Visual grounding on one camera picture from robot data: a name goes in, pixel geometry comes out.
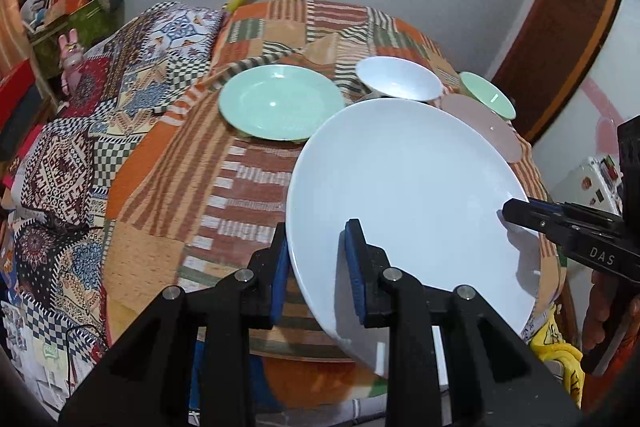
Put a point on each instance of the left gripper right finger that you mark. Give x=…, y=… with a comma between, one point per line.
x=494, y=379

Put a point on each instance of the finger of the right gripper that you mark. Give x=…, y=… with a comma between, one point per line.
x=541, y=216

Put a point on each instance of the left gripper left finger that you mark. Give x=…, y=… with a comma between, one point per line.
x=183, y=342

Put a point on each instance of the pink bowl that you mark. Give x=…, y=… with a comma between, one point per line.
x=489, y=125

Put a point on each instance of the white plate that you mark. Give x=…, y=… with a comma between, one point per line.
x=428, y=190

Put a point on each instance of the mint green bowl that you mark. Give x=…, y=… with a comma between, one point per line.
x=488, y=94

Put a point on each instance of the white bowl black dots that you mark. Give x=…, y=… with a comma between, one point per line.
x=399, y=78

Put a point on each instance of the mint green plate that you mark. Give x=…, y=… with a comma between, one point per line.
x=279, y=102

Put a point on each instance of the person's right hand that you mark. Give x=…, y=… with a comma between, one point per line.
x=600, y=298

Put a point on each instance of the white small fridge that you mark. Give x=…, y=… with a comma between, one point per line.
x=596, y=183

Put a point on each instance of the yellow cloth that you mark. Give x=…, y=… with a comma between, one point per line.
x=563, y=359

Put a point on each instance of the patterned patchwork quilt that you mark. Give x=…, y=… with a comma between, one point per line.
x=53, y=258

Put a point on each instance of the brown wooden door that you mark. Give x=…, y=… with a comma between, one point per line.
x=556, y=45

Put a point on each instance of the red and blue box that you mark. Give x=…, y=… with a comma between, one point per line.
x=20, y=103

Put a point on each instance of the pink bunny toy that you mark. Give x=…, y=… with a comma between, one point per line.
x=71, y=60

